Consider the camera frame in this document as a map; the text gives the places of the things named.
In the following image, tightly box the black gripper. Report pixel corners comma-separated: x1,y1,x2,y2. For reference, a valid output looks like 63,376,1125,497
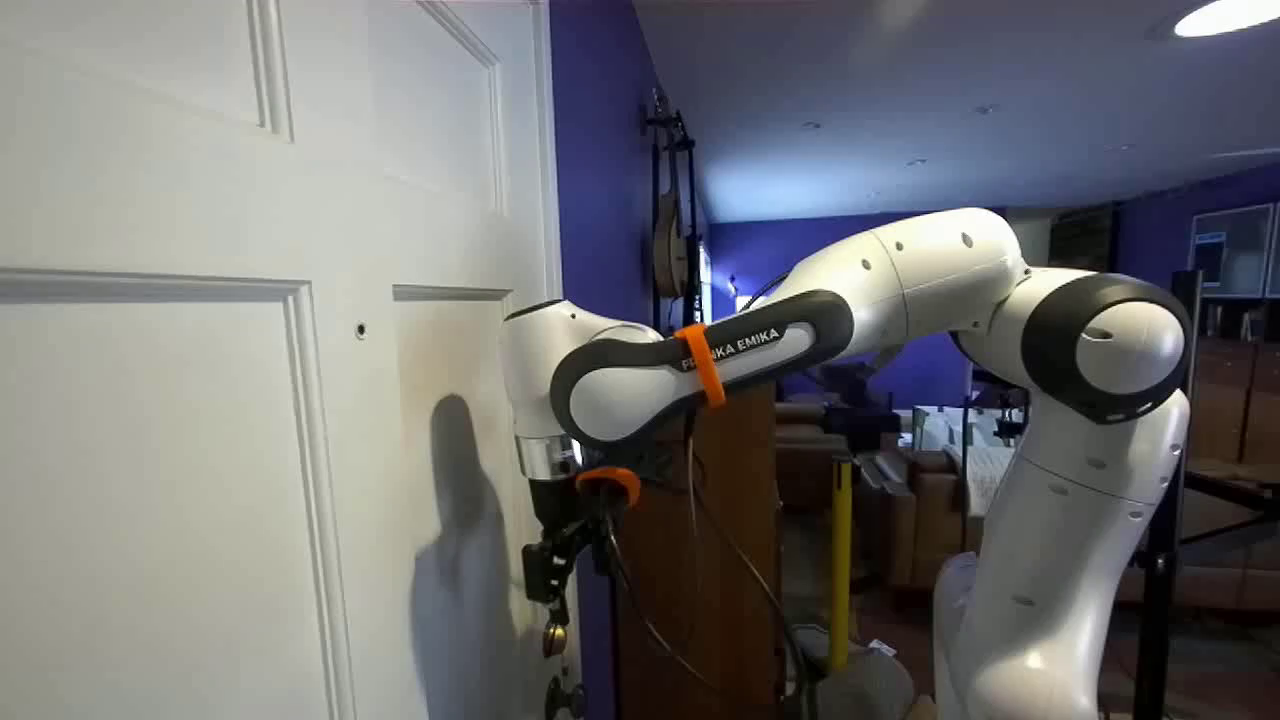
521,492,619,613

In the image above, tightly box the orange cable strap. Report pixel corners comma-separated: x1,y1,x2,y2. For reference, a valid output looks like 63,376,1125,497
673,320,732,414
573,463,644,514

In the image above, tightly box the black wall hanging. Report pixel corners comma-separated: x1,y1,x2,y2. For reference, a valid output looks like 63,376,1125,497
639,85,712,332

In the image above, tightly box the brown wooden cabinet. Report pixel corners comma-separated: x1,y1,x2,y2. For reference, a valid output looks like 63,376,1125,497
606,381,782,720

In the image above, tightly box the brown cardboard box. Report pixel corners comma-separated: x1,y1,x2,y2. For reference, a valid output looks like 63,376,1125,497
884,451,988,594

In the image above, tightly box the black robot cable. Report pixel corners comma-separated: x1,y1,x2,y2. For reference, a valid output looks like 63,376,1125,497
585,405,812,720

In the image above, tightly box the white panel door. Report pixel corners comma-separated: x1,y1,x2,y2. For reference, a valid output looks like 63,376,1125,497
527,0,566,720
0,0,544,720

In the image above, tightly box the black side table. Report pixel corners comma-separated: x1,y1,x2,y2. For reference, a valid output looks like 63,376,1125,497
1175,458,1280,551

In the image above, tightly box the yellow pole stand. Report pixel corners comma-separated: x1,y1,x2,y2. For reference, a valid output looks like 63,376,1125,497
825,458,858,675

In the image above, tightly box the white ceiling light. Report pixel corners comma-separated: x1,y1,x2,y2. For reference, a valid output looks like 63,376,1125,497
1173,0,1280,46

